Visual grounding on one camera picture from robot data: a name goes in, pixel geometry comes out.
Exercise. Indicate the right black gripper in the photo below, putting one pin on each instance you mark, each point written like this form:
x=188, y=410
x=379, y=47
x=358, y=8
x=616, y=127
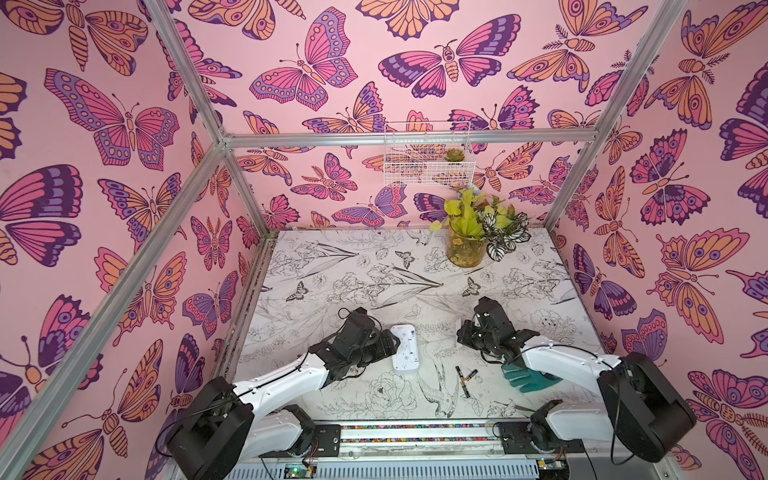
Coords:
x=480, y=334

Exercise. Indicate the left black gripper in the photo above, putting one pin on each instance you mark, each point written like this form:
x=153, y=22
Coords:
x=380, y=351

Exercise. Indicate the white digital alarm clock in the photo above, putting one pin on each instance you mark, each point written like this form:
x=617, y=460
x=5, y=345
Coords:
x=406, y=360

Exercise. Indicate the black gold AAA battery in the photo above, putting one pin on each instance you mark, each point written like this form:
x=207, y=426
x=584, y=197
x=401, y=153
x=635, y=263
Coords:
x=462, y=382

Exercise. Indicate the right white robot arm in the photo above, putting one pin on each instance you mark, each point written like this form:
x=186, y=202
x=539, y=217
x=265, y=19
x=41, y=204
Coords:
x=638, y=409

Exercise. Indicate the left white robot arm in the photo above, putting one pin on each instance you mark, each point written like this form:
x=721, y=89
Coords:
x=227, y=423

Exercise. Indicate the green rubber glove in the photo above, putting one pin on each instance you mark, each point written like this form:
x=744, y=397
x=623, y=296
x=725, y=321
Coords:
x=527, y=380

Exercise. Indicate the glass vase with plants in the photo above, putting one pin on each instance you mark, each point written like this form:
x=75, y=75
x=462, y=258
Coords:
x=480, y=227

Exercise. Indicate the small succulent in basket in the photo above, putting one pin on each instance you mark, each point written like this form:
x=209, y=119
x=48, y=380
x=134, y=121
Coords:
x=454, y=155

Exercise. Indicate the front mounting rail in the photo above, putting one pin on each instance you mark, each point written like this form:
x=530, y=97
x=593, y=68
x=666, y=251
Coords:
x=472, y=449

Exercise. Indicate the white wire basket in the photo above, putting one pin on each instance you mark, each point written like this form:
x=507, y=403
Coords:
x=416, y=158

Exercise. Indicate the aluminium frame structure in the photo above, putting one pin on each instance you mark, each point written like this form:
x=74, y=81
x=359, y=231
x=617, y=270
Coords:
x=129, y=244

